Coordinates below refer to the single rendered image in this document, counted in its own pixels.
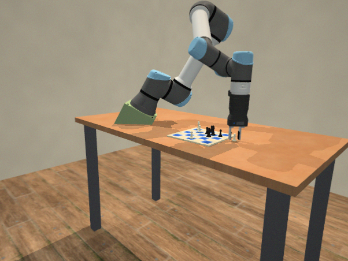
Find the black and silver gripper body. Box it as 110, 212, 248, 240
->
227, 82, 251, 126

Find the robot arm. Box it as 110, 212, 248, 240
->
130, 1, 254, 116

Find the blue and cream chessboard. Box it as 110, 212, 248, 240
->
167, 128, 228, 147

